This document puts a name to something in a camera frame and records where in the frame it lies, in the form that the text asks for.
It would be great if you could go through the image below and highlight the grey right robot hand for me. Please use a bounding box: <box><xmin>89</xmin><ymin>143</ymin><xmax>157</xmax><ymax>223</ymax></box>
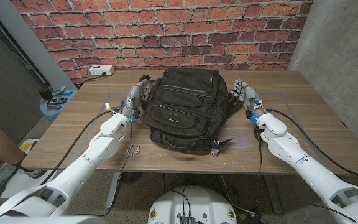
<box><xmin>230</xmin><ymin>78</ymin><xmax>265</xmax><ymax>118</ymax></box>

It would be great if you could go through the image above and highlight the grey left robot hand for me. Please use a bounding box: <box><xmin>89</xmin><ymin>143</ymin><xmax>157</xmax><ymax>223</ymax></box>
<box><xmin>119</xmin><ymin>79</ymin><xmax>154</xmax><ymax>121</ymax></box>

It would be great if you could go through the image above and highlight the black fabric backpack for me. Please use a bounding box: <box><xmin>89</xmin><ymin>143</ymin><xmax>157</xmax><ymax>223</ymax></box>
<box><xmin>140</xmin><ymin>67</ymin><xmax>245</xmax><ymax>153</ymax></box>

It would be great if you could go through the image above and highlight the white power strip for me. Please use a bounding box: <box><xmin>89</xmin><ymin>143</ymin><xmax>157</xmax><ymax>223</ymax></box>
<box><xmin>89</xmin><ymin>64</ymin><xmax>116</xmax><ymax>77</ymax></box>

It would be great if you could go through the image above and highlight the red brick printed backdrop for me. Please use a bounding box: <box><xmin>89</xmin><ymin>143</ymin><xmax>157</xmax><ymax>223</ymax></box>
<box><xmin>11</xmin><ymin>0</ymin><xmax>313</xmax><ymax>83</ymax></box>

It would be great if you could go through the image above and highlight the teal grey case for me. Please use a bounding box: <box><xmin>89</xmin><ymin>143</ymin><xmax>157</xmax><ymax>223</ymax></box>
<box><xmin>52</xmin><ymin>85</ymin><xmax>67</xmax><ymax>96</ymax></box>

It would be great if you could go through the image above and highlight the black smartphone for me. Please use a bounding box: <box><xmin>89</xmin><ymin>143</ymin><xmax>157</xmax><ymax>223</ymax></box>
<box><xmin>47</xmin><ymin>97</ymin><xmax>68</xmax><ymax>106</ymax></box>

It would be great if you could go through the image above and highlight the blue round stool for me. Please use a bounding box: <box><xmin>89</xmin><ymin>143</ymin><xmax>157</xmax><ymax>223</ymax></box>
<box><xmin>39</xmin><ymin>90</ymin><xmax>79</xmax><ymax>122</ymax></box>

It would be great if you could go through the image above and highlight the small black box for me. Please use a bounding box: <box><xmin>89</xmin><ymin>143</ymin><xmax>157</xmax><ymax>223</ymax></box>
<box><xmin>38</xmin><ymin>88</ymin><xmax>54</xmax><ymax>101</ymax></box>

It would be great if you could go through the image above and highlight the white table leg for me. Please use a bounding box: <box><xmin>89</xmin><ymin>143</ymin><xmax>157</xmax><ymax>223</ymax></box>
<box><xmin>105</xmin><ymin>171</ymin><xmax>122</xmax><ymax>209</ymax></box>

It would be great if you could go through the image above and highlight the grey table leg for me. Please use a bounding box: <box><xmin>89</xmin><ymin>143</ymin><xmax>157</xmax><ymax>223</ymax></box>
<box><xmin>262</xmin><ymin>174</ymin><xmax>284</xmax><ymax>215</ymax></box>

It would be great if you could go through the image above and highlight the white yellow floor object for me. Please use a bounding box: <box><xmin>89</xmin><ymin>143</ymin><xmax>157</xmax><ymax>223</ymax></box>
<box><xmin>19</xmin><ymin>138</ymin><xmax>40</xmax><ymax>153</ymax></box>

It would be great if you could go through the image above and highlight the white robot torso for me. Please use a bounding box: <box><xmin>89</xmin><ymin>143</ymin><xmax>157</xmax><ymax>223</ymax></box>
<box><xmin>147</xmin><ymin>185</ymin><xmax>238</xmax><ymax>224</ymax></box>

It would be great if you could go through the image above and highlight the grey toothed metal ring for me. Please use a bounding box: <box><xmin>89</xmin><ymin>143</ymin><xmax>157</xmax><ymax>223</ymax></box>
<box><xmin>126</xmin><ymin>144</ymin><xmax>141</xmax><ymax>157</ymax></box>

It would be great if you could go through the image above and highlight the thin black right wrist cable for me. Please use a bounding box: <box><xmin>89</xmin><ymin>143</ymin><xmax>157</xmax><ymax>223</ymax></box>
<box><xmin>256</xmin><ymin>124</ymin><xmax>264</xmax><ymax>175</ymax></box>

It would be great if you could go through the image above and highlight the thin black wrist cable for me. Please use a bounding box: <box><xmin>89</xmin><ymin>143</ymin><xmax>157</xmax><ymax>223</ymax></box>
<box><xmin>73</xmin><ymin>119</ymin><xmax>135</xmax><ymax>217</ymax></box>
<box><xmin>256</xmin><ymin>124</ymin><xmax>264</xmax><ymax>175</ymax></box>

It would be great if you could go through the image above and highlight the thin black left wrist cable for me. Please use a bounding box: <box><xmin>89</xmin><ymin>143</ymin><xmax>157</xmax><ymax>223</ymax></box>
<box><xmin>73</xmin><ymin>119</ymin><xmax>135</xmax><ymax>217</ymax></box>

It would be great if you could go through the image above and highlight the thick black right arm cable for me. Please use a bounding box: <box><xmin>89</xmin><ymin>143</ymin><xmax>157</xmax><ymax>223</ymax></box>
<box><xmin>265</xmin><ymin>108</ymin><xmax>358</xmax><ymax>180</ymax></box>

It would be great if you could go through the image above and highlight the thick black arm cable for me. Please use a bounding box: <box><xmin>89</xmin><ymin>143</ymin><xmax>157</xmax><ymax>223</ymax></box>
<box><xmin>39</xmin><ymin>109</ymin><xmax>117</xmax><ymax>186</ymax></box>
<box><xmin>265</xmin><ymin>108</ymin><xmax>358</xmax><ymax>180</ymax></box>

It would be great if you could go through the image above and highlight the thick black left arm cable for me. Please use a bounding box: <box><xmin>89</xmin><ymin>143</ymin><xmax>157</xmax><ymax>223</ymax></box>
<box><xmin>39</xmin><ymin>109</ymin><xmax>117</xmax><ymax>186</ymax></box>

